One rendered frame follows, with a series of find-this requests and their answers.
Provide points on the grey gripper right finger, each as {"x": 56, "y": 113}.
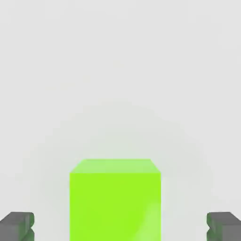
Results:
{"x": 226, "y": 226}

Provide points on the small green cube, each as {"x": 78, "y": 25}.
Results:
{"x": 114, "y": 203}

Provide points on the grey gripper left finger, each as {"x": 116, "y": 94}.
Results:
{"x": 15, "y": 226}

